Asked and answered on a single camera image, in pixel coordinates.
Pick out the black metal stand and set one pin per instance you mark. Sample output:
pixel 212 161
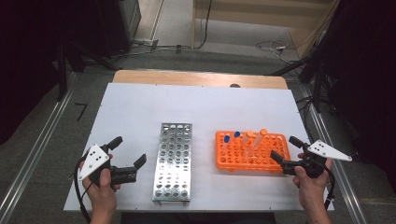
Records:
pixel 317 90
pixel 62 71

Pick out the person's right hand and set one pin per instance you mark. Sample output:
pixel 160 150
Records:
pixel 313 191

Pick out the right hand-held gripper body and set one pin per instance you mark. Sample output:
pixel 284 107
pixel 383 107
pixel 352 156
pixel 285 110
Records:
pixel 314 166

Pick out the white board sheet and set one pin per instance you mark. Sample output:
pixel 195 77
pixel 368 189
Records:
pixel 186 102

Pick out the metal tube rack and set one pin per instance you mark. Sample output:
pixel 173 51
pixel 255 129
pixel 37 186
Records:
pixel 172 161

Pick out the clear test tube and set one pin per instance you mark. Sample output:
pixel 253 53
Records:
pixel 247 153

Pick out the orange plastic tube rack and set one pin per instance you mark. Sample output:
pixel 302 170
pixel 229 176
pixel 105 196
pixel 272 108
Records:
pixel 274 146

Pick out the dark cabinet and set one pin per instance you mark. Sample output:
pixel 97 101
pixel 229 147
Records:
pixel 124 21

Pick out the metal floor rail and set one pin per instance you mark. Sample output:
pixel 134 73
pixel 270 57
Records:
pixel 339 174
pixel 34 155

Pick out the person's left hand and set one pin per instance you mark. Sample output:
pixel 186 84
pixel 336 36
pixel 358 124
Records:
pixel 102 199

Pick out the light wooden partition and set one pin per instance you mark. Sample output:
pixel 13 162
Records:
pixel 193 25

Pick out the orange-capped test tube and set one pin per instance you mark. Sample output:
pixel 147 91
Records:
pixel 263 131
pixel 250 133

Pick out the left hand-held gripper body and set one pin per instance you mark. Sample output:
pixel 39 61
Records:
pixel 93 161

